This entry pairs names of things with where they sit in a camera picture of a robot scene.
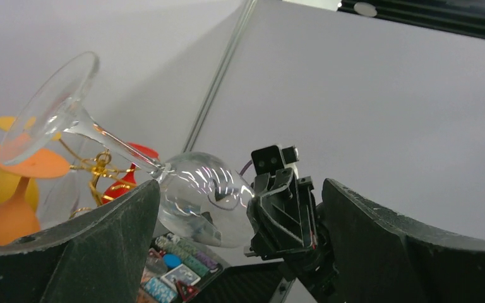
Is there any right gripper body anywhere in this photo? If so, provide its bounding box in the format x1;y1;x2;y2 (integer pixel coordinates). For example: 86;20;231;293
244;168;331;261

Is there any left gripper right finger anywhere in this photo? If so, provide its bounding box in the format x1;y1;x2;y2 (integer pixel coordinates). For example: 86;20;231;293
322;179;485;302

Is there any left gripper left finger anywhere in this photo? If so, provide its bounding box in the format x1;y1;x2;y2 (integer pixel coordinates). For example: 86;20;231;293
0;181;160;302

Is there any clear wine glass front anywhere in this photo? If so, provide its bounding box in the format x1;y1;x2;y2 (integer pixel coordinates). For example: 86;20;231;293
0;51;255;248

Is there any clear wine glass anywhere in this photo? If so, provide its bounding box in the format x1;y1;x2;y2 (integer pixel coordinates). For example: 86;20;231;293
0;51;255;248
37;170;80;230

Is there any orange wine glass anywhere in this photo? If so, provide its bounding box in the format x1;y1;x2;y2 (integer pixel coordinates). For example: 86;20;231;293
0;146;71;246

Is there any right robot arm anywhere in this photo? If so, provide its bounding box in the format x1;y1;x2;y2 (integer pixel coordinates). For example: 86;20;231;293
244;168;345;302

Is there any clear wine glass back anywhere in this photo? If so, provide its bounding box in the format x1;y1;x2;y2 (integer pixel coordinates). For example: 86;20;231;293
37;170;80;230

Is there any red wine glass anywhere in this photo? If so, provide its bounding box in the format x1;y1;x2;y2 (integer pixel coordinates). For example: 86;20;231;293
101;142;159;205

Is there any yellow wine glass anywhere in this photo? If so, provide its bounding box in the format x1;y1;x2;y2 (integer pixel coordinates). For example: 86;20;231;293
0;116;63;218

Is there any black poker chip case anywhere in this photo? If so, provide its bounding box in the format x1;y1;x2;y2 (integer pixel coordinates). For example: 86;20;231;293
136;232;292;302

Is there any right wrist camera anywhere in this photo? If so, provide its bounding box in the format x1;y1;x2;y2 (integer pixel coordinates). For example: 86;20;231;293
251;145;299;175

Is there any gold wire wooden glass rack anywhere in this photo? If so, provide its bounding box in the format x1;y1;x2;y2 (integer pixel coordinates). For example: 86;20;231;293
57;138;127;220

